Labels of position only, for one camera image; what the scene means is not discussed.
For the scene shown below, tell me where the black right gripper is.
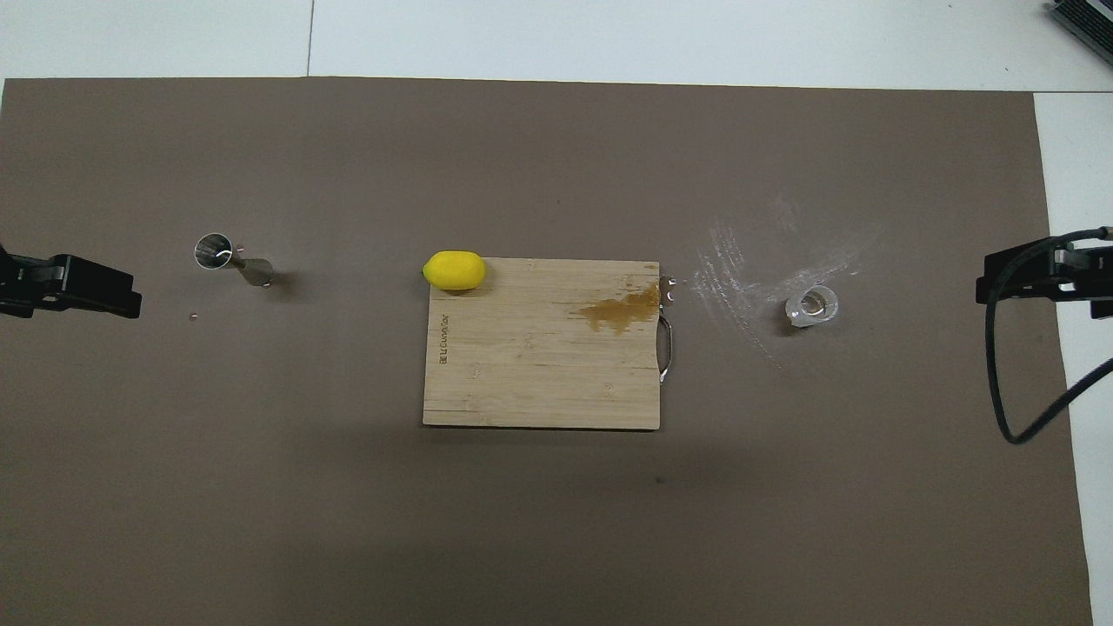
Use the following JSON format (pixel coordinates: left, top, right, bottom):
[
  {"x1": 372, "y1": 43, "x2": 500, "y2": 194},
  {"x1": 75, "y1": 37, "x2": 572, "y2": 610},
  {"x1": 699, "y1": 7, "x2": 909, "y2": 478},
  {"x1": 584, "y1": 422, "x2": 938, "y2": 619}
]
[{"x1": 976, "y1": 241, "x2": 1113, "y2": 319}]

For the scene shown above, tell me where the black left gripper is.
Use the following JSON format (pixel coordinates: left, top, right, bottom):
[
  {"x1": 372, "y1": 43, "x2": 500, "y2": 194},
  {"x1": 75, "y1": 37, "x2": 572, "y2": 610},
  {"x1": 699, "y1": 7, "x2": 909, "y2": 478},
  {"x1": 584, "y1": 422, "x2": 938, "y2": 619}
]
[{"x1": 0, "y1": 246, "x2": 143, "y2": 320}]

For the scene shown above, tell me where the steel double jigger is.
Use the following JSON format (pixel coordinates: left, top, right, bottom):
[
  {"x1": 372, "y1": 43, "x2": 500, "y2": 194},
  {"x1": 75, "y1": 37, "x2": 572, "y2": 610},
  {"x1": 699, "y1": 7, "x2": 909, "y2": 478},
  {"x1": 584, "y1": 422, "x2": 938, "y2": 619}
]
[{"x1": 193, "y1": 231, "x2": 277, "y2": 289}]

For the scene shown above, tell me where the small clear glass cup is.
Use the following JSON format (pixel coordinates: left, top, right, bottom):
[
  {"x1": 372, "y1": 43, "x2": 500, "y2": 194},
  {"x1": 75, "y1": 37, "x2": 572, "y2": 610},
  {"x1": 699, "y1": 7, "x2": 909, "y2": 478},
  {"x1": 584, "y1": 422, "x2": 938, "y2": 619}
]
[{"x1": 784, "y1": 284, "x2": 840, "y2": 331}]

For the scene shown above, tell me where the grey ribbed device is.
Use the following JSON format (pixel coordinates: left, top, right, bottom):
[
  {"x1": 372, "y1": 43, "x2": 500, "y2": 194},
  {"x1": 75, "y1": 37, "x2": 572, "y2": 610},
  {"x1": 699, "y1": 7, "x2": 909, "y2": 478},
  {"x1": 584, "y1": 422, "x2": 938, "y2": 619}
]
[{"x1": 1048, "y1": 0, "x2": 1113, "y2": 44}]

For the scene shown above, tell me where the brown table mat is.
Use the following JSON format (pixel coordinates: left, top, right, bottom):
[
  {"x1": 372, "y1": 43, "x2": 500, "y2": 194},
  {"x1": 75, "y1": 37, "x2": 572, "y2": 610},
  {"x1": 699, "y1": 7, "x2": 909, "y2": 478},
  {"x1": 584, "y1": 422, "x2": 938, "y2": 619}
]
[{"x1": 0, "y1": 77, "x2": 1095, "y2": 626}]

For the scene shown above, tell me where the yellow lemon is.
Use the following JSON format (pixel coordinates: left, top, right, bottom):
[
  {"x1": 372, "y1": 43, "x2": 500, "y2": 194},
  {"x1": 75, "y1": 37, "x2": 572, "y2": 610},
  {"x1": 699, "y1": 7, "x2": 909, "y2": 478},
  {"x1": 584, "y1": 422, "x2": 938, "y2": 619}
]
[{"x1": 423, "y1": 250, "x2": 487, "y2": 291}]

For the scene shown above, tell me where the bamboo cutting board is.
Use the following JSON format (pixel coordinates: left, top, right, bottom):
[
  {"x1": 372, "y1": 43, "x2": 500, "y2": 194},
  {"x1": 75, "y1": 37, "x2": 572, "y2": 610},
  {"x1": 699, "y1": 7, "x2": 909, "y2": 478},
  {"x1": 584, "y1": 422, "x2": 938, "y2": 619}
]
[{"x1": 423, "y1": 257, "x2": 662, "y2": 431}]

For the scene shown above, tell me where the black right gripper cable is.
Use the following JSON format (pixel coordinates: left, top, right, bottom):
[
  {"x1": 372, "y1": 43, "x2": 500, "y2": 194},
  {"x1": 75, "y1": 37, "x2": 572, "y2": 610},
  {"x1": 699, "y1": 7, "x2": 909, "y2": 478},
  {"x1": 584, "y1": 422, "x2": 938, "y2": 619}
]
[{"x1": 984, "y1": 226, "x2": 1113, "y2": 445}]

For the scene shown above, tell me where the metal cutting board handle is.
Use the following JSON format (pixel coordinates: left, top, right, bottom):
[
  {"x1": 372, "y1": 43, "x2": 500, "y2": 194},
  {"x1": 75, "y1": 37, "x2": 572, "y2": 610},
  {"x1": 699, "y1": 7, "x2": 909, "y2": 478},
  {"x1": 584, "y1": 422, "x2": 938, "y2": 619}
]
[{"x1": 658, "y1": 276, "x2": 679, "y2": 383}]

